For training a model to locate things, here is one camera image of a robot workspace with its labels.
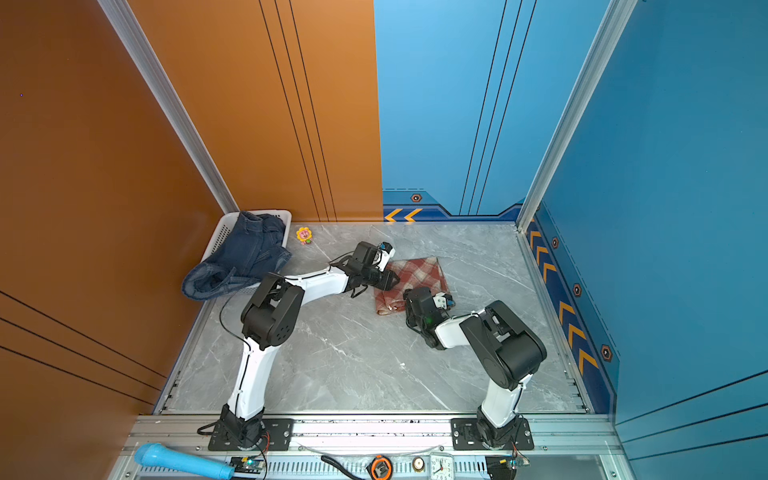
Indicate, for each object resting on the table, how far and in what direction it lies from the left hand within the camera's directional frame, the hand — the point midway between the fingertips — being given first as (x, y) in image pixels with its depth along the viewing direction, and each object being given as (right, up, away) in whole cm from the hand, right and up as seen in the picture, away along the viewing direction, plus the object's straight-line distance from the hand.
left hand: (396, 276), depth 101 cm
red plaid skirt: (+5, +1, -1) cm, 5 cm away
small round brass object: (+5, -40, -34) cm, 53 cm away
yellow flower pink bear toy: (-35, +14, +11) cm, 39 cm away
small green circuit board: (-37, -43, -30) cm, 64 cm away
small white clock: (+10, -41, -33) cm, 54 cm away
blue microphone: (-56, -39, -33) cm, 76 cm away
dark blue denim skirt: (-49, +9, +1) cm, 50 cm away
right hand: (+1, -6, -5) cm, 8 cm away
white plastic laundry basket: (-63, +15, +7) cm, 65 cm away
